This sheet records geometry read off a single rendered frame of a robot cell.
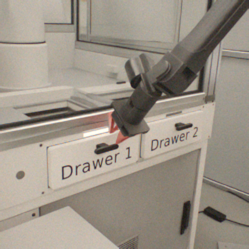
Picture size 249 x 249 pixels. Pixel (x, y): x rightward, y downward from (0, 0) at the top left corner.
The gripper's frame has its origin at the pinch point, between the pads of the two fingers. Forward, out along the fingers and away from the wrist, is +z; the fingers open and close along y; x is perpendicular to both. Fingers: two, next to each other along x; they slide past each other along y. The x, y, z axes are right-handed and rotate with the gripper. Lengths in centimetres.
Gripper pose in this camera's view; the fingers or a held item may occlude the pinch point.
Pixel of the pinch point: (115, 136)
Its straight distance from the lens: 86.6
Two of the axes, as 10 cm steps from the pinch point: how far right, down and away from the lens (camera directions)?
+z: -4.4, 5.9, 6.8
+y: -4.9, -7.9, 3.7
